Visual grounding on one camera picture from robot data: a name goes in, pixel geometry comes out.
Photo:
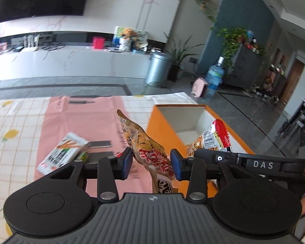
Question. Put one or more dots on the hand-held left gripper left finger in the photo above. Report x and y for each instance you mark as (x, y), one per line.
(126, 163)

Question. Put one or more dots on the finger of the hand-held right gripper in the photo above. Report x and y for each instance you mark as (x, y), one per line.
(208, 155)

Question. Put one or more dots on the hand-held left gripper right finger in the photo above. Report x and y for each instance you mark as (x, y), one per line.
(176, 165)

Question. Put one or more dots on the red peanut packet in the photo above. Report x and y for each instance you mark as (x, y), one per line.
(213, 137)

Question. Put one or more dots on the clear packet of fried snacks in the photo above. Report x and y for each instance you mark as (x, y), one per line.
(144, 144)

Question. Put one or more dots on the orange cardboard box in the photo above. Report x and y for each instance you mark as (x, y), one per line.
(165, 132)

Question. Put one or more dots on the small green snack packet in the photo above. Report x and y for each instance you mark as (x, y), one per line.
(84, 155)

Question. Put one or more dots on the white green breadstick packet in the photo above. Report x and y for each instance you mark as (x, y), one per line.
(62, 152)

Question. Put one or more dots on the black chair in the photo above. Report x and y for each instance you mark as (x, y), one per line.
(302, 122)

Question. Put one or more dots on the pink placemat with bottle print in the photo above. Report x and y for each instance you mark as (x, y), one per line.
(91, 117)

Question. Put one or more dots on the pink space heater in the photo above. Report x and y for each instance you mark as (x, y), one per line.
(198, 87)

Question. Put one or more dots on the large blue water bottle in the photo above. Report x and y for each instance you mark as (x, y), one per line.
(214, 77)

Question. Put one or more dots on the brown wooden door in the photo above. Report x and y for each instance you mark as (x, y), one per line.
(293, 81)

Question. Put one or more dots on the grey cabinet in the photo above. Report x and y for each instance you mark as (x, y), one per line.
(244, 68)

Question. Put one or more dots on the silver trash can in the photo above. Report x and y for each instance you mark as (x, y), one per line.
(158, 68)

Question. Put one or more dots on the potted snake plant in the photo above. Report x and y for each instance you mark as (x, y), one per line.
(179, 56)

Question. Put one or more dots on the long white television cabinet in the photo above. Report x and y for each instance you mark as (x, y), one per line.
(78, 63)

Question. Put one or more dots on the trailing green pothos plant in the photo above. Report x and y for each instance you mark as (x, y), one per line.
(233, 39)

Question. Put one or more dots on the row of small bottles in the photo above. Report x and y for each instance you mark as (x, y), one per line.
(254, 44)

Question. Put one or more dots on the pink cube box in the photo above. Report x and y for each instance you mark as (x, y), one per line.
(98, 43)

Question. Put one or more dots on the teddy bear bouquet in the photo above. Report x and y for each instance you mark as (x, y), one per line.
(126, 39)

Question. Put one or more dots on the round printed paper fan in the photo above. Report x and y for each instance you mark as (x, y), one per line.
(141, 38)

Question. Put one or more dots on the blue green printed box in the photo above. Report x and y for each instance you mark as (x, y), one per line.
(117, 36)

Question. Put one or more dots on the white router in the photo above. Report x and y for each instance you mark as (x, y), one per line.
(30, 47)

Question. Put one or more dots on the hanging green vine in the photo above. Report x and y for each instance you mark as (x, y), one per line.
(202, 1)

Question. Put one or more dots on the small pink photo frame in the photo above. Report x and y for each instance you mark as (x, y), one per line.
(2, 46)

